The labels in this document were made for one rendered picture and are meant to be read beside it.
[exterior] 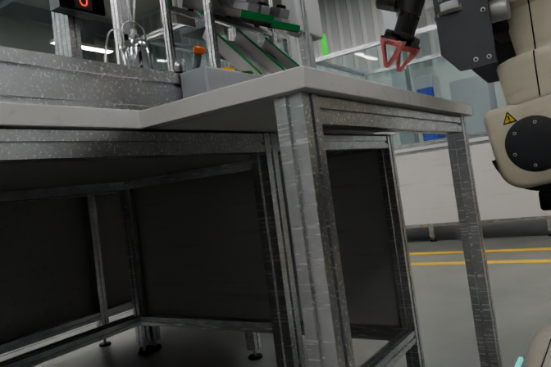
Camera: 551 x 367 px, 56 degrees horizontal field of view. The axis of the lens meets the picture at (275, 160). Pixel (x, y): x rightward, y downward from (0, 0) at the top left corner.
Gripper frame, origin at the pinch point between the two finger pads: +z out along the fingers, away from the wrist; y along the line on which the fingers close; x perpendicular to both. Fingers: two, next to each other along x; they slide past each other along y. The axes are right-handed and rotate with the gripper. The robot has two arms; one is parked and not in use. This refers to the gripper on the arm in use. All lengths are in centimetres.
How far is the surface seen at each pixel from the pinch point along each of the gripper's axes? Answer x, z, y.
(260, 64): 13.4, 13.5, -8.6
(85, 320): 31, 189, -16
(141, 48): -46, 72, -18
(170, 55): -0.3, 28.1, 10.2
